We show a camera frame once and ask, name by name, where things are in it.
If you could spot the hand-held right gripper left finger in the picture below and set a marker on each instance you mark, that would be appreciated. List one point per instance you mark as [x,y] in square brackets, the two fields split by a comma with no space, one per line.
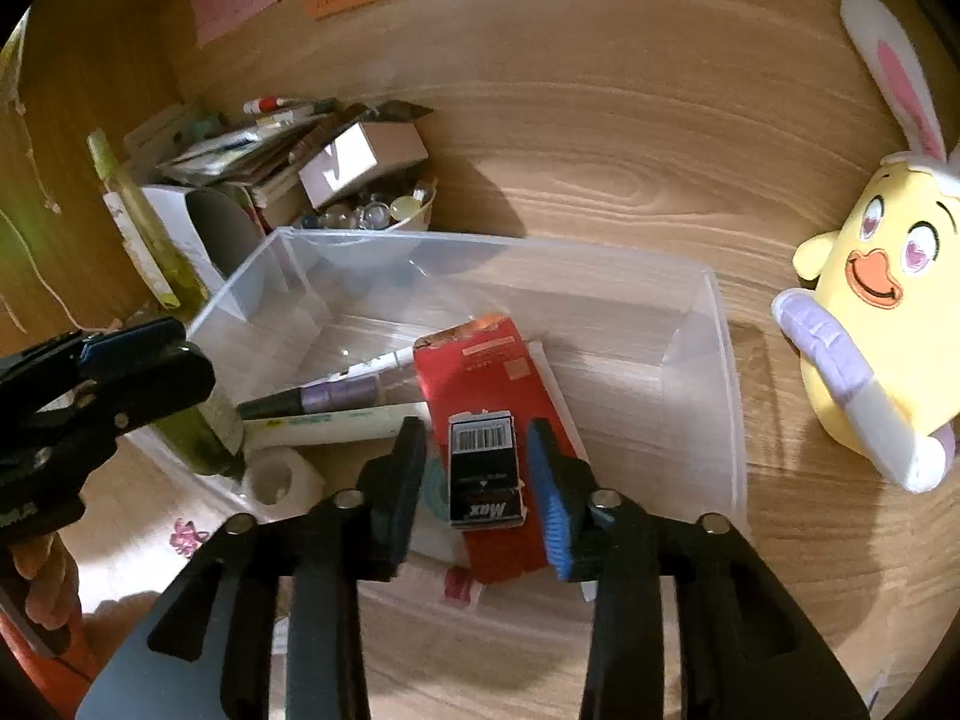
[409,484]

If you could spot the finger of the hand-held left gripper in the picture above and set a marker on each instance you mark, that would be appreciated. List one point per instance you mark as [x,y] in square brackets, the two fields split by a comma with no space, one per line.
[127,343]
[165,384]

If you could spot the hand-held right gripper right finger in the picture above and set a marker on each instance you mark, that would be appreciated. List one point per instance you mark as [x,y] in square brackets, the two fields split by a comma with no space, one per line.
[551,502]

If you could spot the teal round lid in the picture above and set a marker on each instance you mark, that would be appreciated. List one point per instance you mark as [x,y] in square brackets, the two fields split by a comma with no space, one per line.
[435,487]

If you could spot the small black box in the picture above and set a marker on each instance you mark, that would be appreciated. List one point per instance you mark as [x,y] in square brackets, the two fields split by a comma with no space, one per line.
[484,472]

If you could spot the white green cosmetic tube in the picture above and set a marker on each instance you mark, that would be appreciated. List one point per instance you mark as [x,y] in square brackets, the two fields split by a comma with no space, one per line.
[337,424]

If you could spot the clear plastic storage bin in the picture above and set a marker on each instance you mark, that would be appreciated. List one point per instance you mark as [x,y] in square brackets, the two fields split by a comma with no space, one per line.
[637,427]

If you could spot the purple mascara tube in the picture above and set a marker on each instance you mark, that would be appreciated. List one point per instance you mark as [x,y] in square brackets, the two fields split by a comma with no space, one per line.
[330,396]

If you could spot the white pen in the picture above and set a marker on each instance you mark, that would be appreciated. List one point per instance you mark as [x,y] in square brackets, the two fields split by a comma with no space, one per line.
[375,366]

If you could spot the small white jar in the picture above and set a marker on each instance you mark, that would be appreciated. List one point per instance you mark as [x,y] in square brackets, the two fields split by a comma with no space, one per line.
[281,484]

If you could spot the red paper packet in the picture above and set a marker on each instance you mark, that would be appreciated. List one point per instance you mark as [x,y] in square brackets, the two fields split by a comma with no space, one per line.
[480,375]

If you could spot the person's left hand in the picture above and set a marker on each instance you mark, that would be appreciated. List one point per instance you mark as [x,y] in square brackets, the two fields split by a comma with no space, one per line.
[45,577]

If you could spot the yellow-green spray bottle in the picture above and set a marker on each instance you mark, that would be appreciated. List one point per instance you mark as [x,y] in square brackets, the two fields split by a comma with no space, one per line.
[161,255]

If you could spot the slim white label bottle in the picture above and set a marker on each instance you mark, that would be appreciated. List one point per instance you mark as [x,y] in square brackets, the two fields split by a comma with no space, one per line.
[139,247]

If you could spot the white grey open carton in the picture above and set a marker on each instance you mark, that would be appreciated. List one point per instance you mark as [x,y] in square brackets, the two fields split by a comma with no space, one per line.
[202,232]

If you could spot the pink flower charm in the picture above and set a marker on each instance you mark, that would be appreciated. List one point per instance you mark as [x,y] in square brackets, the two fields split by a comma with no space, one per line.
[187,536]

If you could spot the orange object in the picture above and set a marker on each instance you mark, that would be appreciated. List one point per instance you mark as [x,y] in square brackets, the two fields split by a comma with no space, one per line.
[37,660]

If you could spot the stack of books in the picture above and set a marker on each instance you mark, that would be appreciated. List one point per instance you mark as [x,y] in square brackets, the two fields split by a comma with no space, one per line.
[232,154]

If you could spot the white bowl of beads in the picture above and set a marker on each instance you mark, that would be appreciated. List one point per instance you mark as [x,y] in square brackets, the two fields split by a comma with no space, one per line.
[375,214]

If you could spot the red white marker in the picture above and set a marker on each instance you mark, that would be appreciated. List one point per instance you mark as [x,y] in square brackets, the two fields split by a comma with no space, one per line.
[270,105]

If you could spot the small white cardboard box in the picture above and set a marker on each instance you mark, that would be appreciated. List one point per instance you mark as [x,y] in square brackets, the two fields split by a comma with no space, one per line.
[360,157]

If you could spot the yellow chick plush toy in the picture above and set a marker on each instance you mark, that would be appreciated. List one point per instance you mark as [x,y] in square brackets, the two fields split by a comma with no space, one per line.
[885,315]

